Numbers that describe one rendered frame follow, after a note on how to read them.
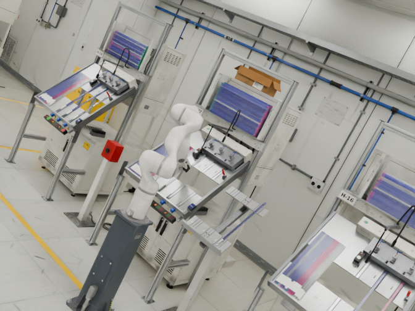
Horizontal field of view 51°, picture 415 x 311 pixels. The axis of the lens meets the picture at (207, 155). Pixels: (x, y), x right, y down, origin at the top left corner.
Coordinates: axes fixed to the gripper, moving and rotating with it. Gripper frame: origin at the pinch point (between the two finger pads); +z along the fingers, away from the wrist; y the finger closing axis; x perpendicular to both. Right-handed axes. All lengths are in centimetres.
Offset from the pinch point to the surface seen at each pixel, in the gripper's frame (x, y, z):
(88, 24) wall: -147, 415, 108
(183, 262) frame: 49, -36, 37
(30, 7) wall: -130, 586, 122
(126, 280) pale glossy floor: 87, -10, 40
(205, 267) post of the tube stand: 45, -62, 15
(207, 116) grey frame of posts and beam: -48, 21, -4
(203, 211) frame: 7.5, -17.2, 36.7
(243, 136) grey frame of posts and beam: -49, -17, -5
